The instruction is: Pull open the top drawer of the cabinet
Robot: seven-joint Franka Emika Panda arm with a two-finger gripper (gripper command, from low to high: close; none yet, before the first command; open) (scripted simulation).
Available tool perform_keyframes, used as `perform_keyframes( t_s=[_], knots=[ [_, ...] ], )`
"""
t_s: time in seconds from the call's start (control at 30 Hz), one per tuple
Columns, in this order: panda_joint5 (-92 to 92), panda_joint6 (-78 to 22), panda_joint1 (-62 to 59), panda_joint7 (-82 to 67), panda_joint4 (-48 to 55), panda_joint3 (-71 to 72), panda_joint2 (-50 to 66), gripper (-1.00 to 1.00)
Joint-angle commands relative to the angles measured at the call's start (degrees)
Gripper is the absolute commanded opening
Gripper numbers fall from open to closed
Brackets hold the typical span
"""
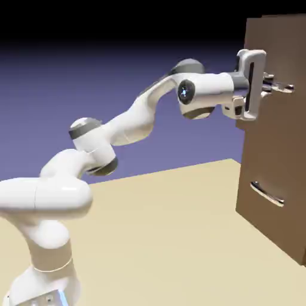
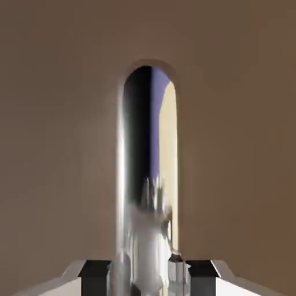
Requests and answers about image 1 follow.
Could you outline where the curved silver metal handle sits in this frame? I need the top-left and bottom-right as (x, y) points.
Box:
(249, 180), (286, 208)
(262, 80), (295, 93)

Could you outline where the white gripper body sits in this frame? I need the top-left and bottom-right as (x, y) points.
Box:
(236, 48), (268, 121)

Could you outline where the brown wooden cabinet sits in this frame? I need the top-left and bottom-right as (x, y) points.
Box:
(235, 13), (306, 267)

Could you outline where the brown drawer front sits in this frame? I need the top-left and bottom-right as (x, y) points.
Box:
(235, 128), (306, 267)
(235, 16), (306, 154)

